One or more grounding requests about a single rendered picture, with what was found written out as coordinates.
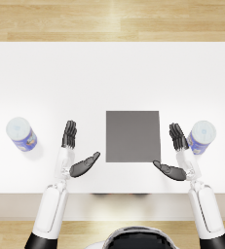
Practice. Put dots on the blue can with white lid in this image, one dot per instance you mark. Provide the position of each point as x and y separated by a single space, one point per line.
21 134
201 136

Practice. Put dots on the dark grey square mat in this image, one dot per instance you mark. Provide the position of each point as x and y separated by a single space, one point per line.
132 136

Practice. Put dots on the dark round robot body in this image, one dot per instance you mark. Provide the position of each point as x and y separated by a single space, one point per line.
138 239

